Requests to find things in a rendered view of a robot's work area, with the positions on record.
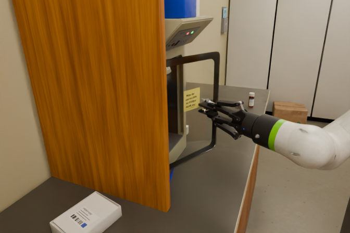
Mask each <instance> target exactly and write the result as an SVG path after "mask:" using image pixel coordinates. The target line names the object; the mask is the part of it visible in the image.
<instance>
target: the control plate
mask: <svg viewBox="0 0 350 233"><path fill-rule="evenodd" d="M199 28H200V27H196V28H191V29H187V30H182V31H179V32H178V33H177V34H176V35H175V36H174V37H173V39H172V40H171V41H170V42H169V43H168V44H167V45H166V50H169V49H172V48H174V47H177V46H180V45H183V44H185V43H186V42H187V41H188V40H189V38H190V37H191V36H192V35H193V34H194V33H195V32H196V31H197V30H198V29H199ZM188 32H189V33H188ZM192 32H193V33H192ZM187 33H188V34H187ZM186 39H187V41H186ZM179 40H180V42H181V41H182V43H180V42H179V43H178V44H177V45H176V46H174V45H173V46H171V45H172V44H173V43H175V44H176V43H177V42H178V41H179ZM183 40H184V41H185V42H183ZM168 45H170V46H169V47H168Z"/></svg>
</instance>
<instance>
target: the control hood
mask: <svg viewBox="0 0 350 233"><path fill-rule="evenodd" d="M213 19H214V16H199V17H195V18H184V19H165V40H166V45H167V44H168V43H169V42H170V41H171V40H172V39H173V37H174V36H175V35H176V34H177V33H178V32H179V31H182V30H187V29H191V28H196V27H200V28H199V29H198V30H197V31H196V32H195V33H194V34H193V35H192V36H191V37H190V38H189V40H188V41H187V42H186V43H185V44H188V43H191V42H193V40H194V39H195V38H196V37H197V36H198V35H199V34H200V33H201V32H202V31H203V30H204V29H205V28H206V27H207V26H208V25H209V24H210V23H211V22H212V21H213ZM185 44H183V45H185ZM183 45H180V46H183ZM180 46H177V47H180ZM177 47H174V48H177ZM174 48H172V49H174ZM169 50H171V49H169ZM166 51H168V50H166Z"/></svg>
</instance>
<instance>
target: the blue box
mask: <svg viewBox="0 0 350 233"><path fill-rule="evenodd" d="M164 7H165V19H184V18H195V17H196V0H164Z"/></svg>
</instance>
